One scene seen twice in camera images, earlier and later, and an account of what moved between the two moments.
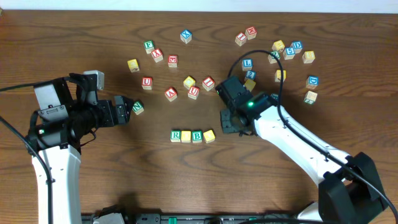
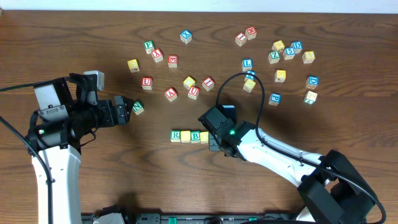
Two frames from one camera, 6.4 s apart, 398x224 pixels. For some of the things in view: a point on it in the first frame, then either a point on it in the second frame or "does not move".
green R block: (175, 135) does not move
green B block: (196, 136) does not move
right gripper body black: (227, 123) -> (213, 142)
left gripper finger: (121, 114) does not move
